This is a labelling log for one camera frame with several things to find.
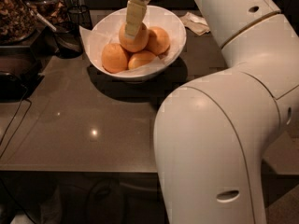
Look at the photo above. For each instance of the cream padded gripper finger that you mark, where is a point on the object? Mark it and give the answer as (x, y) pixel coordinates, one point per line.
(135, 13)

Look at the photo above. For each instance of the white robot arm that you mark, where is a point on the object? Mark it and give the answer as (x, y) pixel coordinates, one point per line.
(211, 133)

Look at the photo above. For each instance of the white ceramic bowl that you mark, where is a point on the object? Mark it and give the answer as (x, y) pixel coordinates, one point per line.
(155, 16)

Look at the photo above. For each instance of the front small orange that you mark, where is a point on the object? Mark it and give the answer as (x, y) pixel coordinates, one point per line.
(140, 58)

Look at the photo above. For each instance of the white paper bowl liner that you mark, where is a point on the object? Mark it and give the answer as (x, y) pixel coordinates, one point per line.
(94, 42)

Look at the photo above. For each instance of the crumpled paper napkin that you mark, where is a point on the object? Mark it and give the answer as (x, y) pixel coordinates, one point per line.
(195, 23)

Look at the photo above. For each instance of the black scoop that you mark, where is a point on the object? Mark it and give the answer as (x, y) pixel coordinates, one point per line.
(67, 40)

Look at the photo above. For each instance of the glass jar of dried fruit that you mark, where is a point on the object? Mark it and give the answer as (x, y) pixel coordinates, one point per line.
(54, 11)

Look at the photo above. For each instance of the glass jar of nuts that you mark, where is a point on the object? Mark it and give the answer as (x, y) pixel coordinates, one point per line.
(16, 21)

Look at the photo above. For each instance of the black appliance box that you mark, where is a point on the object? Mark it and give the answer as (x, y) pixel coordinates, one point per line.
(19, 67)

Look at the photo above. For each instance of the black wire mesh cup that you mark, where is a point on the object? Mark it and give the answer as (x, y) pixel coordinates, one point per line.
(80, 15)

